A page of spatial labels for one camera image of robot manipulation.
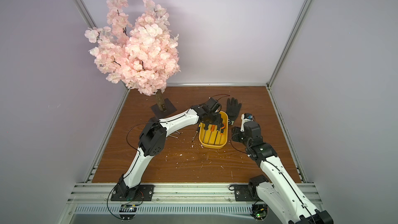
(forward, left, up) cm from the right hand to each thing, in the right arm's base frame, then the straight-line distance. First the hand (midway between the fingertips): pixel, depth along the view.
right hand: (235, 126), depth 80 cm
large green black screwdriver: (+6, +16, -14) cm, 22 cm away
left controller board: (-37, +53, -18) cm, 67 cm away
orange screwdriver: (+6, +12, -14) cm, 19 cm away
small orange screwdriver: (+4, +6, -14) cm, 16 cm away
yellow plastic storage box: (0, +5, -15) cm, 16 cm away
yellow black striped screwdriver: (+6, +8, -14) cm, 18 cm away
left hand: (+8, +6, -9) cm, 13 cm away
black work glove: (+21, -2, -15) cm, 26 cm away
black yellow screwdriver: (+6, +21, -15) cm, 27 cm away
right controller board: (-35, -10, -17) cm, 40 cm away
